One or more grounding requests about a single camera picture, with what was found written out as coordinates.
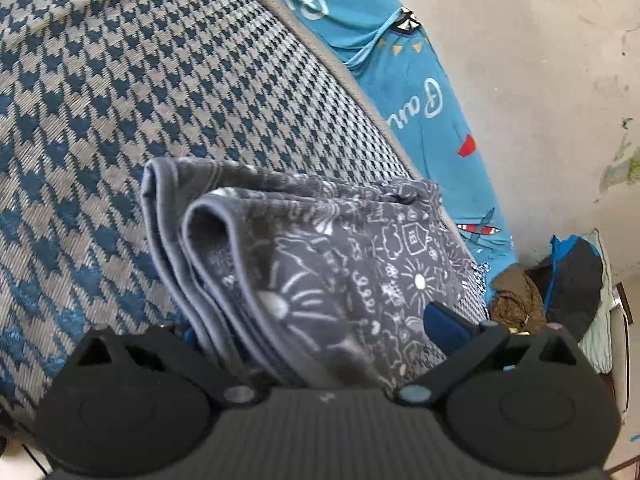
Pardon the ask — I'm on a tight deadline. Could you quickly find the blue houndstooth bed mat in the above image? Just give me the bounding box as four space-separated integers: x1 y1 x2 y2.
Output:
0 0 493 441

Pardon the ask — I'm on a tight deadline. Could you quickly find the light green striped cloth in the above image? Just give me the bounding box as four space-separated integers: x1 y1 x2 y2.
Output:
577 227 618 373

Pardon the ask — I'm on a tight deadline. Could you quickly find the brown crumpled cloth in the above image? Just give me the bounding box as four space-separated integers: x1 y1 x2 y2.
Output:
489 264 548 336

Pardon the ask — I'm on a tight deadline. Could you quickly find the grey patterned fleece garment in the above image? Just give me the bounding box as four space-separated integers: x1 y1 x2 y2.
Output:
140 156 488 393

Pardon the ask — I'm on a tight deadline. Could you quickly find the blue printed bed bumper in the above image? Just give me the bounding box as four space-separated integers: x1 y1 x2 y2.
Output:
235 0 518 281

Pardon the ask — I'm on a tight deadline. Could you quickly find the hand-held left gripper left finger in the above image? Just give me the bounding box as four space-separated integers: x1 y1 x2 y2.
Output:
70 325 256 407

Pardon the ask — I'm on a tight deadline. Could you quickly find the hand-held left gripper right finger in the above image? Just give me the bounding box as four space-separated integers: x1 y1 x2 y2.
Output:
395 301 581 407

